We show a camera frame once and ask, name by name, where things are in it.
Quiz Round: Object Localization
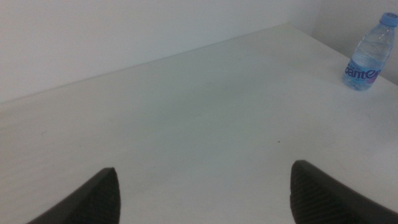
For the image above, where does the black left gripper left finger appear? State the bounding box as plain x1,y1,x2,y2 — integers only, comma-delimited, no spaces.
26,167,121,224

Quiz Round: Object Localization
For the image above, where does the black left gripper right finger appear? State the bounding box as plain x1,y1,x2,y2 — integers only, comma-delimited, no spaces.
289,159,398,224

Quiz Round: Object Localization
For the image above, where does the blue-capped water bottle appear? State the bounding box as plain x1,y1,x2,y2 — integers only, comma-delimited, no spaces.
341,12,398,92

